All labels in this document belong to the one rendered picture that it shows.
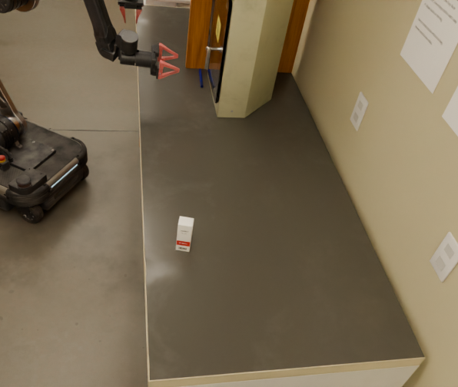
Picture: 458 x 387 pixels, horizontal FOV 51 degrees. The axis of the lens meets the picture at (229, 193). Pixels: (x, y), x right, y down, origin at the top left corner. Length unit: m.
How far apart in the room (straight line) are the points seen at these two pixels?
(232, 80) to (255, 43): 0.16
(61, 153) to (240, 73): 1.33
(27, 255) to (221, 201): 1.36
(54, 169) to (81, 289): 0.67
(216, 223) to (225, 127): 0.51
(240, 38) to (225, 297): 0.90
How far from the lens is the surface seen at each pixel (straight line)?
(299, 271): 1.41
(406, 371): 1.43
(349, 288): 1.43
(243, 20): 1.72
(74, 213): 2.81
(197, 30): 2.13
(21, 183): 2.54
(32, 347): 2.35
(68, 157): 2.79
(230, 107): 1.89
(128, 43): 1.72
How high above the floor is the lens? 2.01
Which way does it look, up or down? 43 degrees down
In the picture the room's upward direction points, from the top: 11 degrees clockwise
